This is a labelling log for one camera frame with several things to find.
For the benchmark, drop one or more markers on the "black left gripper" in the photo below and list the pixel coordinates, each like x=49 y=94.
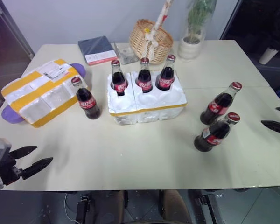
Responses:
x=8 y=171

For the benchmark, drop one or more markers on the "glass cola bottle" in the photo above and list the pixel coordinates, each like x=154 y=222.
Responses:
x=165 y=79
x=218 y=105
x=118 y=81
x=212 y=136
x=144 y=80
x=88 y=102

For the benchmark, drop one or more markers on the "white foam lid yellow tape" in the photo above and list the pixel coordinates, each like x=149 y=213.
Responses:
x=37 y=93

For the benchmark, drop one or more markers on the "white foam bottle tray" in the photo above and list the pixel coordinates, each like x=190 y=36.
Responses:
x=151 y=109

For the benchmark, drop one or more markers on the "clear plastic box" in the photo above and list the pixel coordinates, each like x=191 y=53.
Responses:
x=125 y=52

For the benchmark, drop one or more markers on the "white tumbler cup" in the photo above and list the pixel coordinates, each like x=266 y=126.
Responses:
x=268 y=56

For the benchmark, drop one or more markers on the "purple flat object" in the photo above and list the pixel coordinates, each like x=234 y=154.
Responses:
x=80 y=68

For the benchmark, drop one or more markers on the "potted plant white pot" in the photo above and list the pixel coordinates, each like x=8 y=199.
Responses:
x=191 y=46

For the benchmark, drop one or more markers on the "brown rounded shape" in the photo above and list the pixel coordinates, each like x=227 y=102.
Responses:
x=177 y=207

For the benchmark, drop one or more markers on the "dark blue notebook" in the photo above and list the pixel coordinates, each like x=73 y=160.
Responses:
x=96 y=47

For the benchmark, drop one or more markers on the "black table leg bracket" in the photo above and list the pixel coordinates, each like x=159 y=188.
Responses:
x=207 y=205
x=84 y=207

